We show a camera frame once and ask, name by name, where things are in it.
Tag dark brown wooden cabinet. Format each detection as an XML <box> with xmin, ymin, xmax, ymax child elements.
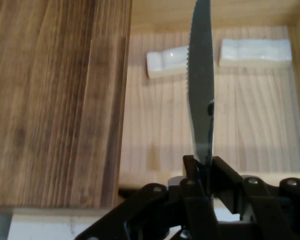
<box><xmin>0</xmin><ymin>0</ymin><xmax>134</xmax><ymax>210</ymax></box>

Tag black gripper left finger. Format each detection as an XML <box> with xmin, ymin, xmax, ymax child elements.
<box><xmin>74</xmin><ymin>154</ymin><xmax>218</xmax><ymax>240</ymax></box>

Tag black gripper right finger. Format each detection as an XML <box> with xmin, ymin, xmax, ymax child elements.
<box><xmin>212</xmin><ymin>156</ymin><xmax>300</xmax><ymax>240</ymax></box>

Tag silver steel table knife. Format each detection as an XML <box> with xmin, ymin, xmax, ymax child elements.
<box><xmin>186</xmin><ymin>0</ymin><xmax>215</xmax><ymax>198</ymax></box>

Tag white ceramic cutlery rest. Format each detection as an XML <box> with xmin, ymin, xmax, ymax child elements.
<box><xmin>146</xmin><ymin>46</ymin><xmax>191</xmax><ymax>80</ymax></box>
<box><xmin>218</xmin><ymin>38</ymin><xmax>292</xmax><ymax>68</ymax></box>

